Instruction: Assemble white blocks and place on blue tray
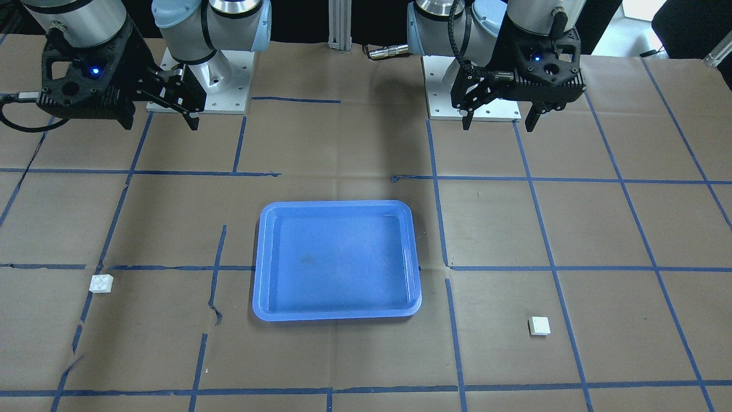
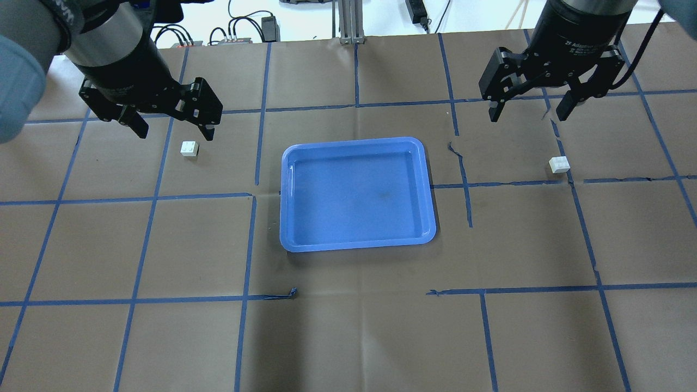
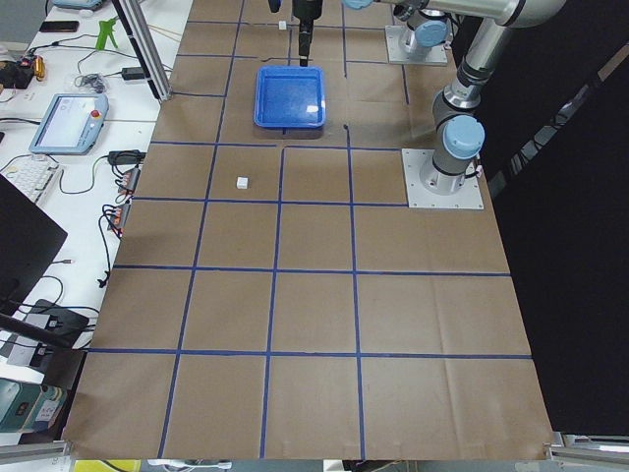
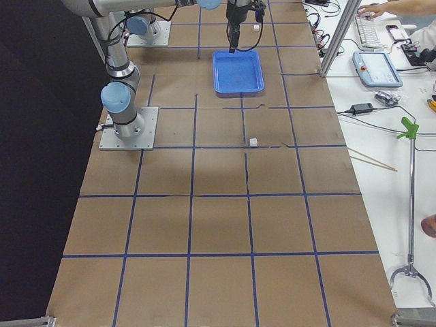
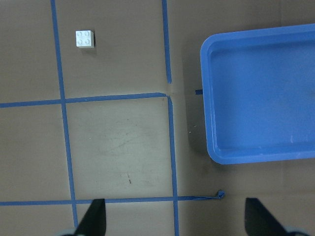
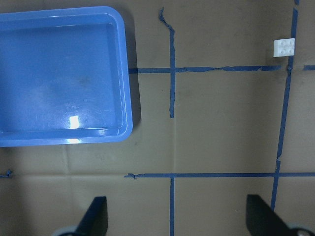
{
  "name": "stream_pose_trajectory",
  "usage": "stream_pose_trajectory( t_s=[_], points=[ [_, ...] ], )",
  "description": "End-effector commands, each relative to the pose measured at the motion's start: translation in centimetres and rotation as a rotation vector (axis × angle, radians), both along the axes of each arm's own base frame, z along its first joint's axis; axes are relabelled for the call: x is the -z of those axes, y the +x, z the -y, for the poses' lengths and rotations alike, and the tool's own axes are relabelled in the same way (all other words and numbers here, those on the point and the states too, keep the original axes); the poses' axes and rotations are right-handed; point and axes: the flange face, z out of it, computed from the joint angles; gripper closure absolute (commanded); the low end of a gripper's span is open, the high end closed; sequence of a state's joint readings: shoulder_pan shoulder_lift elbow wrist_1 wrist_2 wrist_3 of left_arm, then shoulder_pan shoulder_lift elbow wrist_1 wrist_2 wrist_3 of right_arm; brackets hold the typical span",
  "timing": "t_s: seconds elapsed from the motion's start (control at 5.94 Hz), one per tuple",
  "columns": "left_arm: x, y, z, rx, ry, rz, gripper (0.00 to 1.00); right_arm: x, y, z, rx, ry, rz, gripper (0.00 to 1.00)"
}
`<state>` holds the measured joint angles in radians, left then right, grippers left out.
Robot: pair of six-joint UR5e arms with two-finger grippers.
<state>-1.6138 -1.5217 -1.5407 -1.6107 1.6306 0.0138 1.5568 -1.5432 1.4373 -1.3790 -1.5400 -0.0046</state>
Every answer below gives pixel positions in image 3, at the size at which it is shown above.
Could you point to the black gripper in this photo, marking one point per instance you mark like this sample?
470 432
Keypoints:
306 10

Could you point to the blue plastic tray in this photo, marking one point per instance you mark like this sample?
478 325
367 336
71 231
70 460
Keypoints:
291 97

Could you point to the wooden chopsticks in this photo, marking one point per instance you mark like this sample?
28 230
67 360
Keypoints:
166 32

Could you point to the black power adapter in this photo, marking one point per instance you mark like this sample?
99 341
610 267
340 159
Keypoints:
132 74

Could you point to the black usb hub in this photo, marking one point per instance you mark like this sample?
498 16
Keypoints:
128 182

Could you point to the black smartphone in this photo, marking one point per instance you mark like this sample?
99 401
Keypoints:
59 26

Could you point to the blue teach pendant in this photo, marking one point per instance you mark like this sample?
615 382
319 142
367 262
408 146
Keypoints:
71 124

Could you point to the brown paper table cover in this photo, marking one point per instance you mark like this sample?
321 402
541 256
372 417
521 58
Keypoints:
313 315

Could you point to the white keyboard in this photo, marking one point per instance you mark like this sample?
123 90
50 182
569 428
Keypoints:
33 175

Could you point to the black monitor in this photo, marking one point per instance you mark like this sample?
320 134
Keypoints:
30 240

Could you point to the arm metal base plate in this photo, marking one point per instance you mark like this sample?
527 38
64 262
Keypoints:
403 49
428 188

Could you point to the aluminium frame post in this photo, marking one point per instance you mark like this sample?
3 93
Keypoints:
136 27

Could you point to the green handled reach grabber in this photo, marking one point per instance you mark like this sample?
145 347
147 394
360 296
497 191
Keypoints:
106 34

